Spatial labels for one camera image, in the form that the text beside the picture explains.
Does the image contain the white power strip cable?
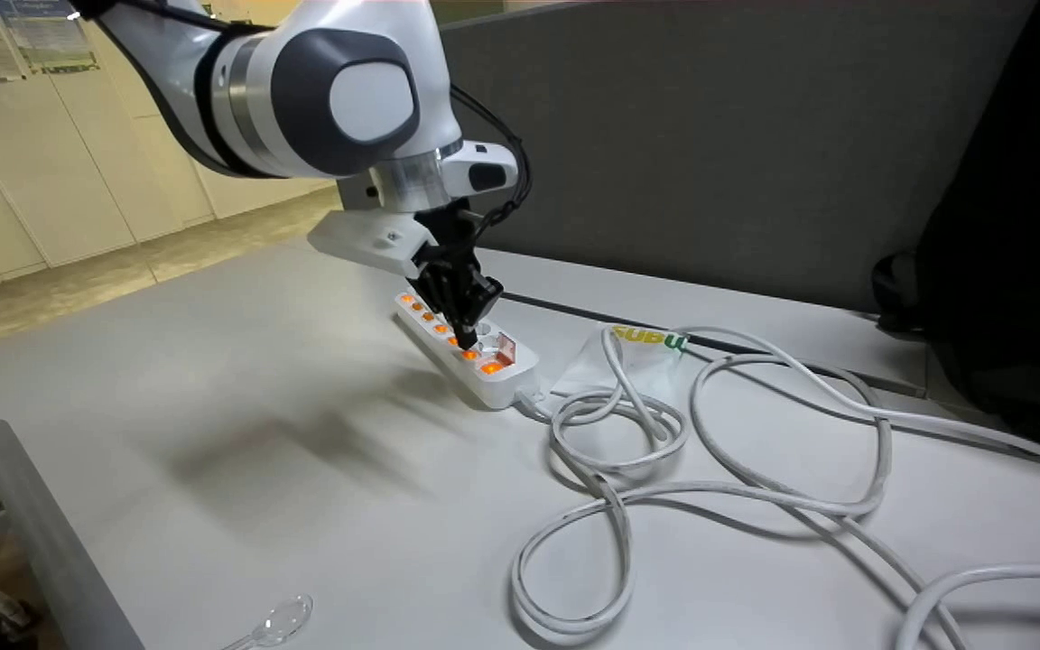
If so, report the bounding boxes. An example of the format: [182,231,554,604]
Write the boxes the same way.
[507,320,1040,650]

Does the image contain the grey partition panel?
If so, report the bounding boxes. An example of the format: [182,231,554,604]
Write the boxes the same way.
[439,0,1040,316]

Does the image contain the clear plastic spoon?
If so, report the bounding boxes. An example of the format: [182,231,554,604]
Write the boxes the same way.
[224,593,318,650]

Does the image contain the white power strip orange switches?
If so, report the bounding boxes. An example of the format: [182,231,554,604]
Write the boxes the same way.
[391,285,545,415]

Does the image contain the thin black cable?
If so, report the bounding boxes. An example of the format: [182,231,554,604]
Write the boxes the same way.
[499,285,909,389]

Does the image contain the yellow green cable tag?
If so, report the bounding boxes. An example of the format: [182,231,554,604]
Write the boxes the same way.
[612,320,688,353]

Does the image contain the black office chair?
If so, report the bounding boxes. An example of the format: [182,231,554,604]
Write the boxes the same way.
[870,0,1040,450]

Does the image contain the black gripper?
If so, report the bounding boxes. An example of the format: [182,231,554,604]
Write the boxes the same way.
[407,199,507,353]

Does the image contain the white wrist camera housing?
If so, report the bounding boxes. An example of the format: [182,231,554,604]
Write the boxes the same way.
[305,206,433,279]

